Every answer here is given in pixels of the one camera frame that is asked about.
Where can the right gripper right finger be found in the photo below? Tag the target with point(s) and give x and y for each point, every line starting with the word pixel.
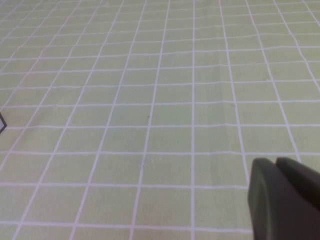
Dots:
pixel 302 183

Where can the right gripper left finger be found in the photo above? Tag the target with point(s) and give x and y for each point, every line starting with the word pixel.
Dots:
pixel 275 212

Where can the black printed glasses case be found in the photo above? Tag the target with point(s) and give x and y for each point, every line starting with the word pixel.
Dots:
pixel 2 125

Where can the green white checked tablecloth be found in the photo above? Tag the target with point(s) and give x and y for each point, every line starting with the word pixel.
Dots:
pixel 175 100

